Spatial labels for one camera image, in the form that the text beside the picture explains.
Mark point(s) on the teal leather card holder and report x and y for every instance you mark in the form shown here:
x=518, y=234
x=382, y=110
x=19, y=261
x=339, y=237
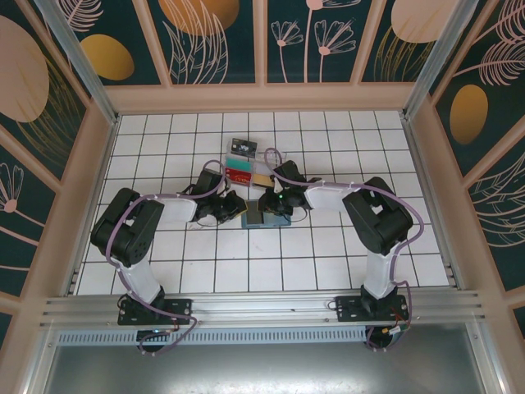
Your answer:
x=277, y=221

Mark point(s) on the red VIP card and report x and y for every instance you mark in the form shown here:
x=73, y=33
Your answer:
x=240, y=177

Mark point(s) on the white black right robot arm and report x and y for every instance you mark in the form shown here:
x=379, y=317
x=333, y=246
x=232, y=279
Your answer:
x=328, y=197

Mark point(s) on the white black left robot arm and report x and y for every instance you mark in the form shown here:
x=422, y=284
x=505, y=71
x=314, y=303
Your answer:
x=178, y=209

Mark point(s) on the gold card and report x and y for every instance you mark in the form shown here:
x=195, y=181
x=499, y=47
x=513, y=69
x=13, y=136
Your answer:
x=261, y=180

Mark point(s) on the white floral card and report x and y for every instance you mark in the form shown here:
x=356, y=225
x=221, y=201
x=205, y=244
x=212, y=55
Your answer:
x=261, y=168

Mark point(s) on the green card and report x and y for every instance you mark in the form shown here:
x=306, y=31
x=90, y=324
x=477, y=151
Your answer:
x=240, y=163

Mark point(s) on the clear acrylic organizer box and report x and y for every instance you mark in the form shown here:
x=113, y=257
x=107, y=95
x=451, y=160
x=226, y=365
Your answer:
x=261, y=159

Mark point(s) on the grey metal sheet panel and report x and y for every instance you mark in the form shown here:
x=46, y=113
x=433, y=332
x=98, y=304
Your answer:
x=262, y=369

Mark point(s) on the aluminium rail beam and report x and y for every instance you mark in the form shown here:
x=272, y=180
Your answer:
x=262, y=305

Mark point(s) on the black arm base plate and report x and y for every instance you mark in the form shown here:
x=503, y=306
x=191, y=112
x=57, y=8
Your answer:
x=348, y=308
x=180, y=308

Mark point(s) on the aluminium side rail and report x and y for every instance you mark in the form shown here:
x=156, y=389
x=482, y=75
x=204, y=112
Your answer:
x=419, y=164
x=104, y=164

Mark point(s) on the aluminium corner post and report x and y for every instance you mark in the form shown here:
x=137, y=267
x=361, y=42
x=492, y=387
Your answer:
x=436, y=61
x=82, y=61

